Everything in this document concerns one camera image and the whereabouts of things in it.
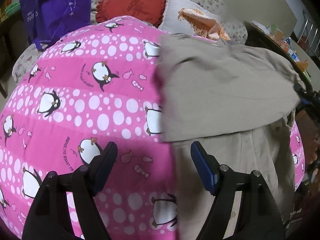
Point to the purple tote bag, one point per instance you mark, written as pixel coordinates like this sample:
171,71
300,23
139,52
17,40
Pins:
57,10

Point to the beige khaki shorts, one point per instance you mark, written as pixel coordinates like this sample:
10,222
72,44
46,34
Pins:
212,80

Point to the dark wooden table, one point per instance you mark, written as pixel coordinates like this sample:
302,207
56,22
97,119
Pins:
262,37

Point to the orange packet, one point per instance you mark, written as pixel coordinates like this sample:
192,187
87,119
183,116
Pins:
303,67

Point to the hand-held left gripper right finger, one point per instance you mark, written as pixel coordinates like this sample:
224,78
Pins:
202,165

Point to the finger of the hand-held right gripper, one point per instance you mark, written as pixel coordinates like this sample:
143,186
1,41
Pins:
305,97

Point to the dark wooden furniture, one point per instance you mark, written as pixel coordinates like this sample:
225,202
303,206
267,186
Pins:
8,55

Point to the green plastic cup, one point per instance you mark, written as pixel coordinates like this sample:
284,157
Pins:
276,28

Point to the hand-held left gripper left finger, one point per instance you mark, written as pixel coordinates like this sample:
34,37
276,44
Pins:
106,160

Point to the red heart-shaped cushion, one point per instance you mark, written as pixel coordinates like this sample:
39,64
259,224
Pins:
130,5

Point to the blue and white carton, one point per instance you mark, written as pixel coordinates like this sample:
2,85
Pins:
293,48

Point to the metal frame chair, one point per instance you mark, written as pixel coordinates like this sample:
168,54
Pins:
310,30

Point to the orange fringed towel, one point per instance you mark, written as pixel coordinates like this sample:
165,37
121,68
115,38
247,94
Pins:
200,20

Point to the pink penguin print blanket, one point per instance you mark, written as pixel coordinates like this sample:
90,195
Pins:
75,80

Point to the white pillow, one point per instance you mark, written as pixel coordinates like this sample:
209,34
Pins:
170,15

